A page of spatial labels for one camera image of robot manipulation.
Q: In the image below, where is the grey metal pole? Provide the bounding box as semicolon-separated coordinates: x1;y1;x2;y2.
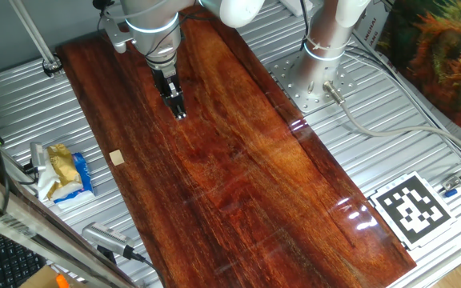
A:
8;0;64;78

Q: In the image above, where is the thin black cable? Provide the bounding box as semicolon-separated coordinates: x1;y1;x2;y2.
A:
344;46;461;163

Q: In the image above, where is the white power strip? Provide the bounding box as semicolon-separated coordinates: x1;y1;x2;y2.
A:
279;0;316;18

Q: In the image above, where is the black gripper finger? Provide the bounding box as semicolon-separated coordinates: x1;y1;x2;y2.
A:
161;91;176;117
166;82;187;121

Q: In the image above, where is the reddish glossy wooden board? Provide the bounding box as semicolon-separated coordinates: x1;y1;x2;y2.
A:
56;6;418;288

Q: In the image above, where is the thick grey base cable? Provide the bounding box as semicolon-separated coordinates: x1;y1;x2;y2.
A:
322;79;461;162

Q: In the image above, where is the blue gold tissue pack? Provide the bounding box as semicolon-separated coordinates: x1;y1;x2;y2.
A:
37;143;95;210

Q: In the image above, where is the small metal bracket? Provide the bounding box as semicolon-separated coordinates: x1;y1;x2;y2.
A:
441;174;461;192

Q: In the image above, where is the black keyboard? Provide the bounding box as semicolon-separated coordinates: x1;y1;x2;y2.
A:
0;230;46;288

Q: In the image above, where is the brown cardboard box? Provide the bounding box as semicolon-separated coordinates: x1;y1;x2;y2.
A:
18;263;62;288

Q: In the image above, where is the white printed paper box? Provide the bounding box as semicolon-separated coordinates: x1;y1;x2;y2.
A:
352;0;394;55

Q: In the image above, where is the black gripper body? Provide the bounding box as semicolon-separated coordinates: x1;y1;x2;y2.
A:
151;63;183;101

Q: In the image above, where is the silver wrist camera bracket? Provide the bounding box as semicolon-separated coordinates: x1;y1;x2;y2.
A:
101;10;137;55

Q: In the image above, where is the black white marker tag board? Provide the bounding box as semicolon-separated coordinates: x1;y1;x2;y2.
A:
368;170;458;251

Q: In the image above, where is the aluminium frame rail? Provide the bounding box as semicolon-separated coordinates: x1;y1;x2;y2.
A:
0;163;136;288

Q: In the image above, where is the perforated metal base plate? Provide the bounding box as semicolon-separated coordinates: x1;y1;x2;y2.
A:
268;51;358;114

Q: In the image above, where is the silver camera with ribbed top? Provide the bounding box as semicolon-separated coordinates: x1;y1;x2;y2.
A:
81;222;136;260

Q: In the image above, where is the small beige wooden block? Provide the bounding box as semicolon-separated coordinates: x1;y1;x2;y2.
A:
109;150;126;166

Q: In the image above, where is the colourful painted poster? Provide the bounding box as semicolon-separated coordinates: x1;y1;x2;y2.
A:
374;0;461;139

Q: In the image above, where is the black base cable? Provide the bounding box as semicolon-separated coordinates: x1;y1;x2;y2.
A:
299;0;313;51

